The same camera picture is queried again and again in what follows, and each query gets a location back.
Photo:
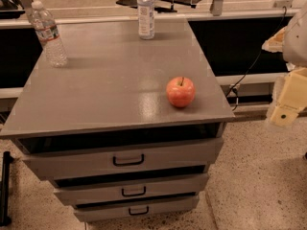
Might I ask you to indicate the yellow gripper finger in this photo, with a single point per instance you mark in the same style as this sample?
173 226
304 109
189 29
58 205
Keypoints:
289 98

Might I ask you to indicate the blue label plastic bottle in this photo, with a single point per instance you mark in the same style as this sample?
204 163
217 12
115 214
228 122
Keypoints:
145 10

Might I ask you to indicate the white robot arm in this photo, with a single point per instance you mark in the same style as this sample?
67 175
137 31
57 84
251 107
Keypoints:
291 42

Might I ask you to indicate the red label plastic bottle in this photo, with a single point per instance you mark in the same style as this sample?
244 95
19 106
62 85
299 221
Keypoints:
47 33

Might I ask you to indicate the red apple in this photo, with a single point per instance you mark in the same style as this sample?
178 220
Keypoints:
180 91

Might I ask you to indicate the middle grey drawer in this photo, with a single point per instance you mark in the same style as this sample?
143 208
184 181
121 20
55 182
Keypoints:
125 190

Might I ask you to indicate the grey drawer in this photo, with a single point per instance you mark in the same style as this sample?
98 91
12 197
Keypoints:
125 190
137 208
128 159

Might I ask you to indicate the grey drawer cabinet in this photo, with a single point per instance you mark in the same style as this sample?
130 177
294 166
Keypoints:
112 93

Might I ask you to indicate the bottom grey drawer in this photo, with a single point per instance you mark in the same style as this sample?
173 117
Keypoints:
137 208

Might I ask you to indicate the top grey drawer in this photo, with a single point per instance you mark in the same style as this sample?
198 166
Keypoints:
128 159

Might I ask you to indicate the black floor stand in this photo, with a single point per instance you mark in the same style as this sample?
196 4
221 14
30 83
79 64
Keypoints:
4 189

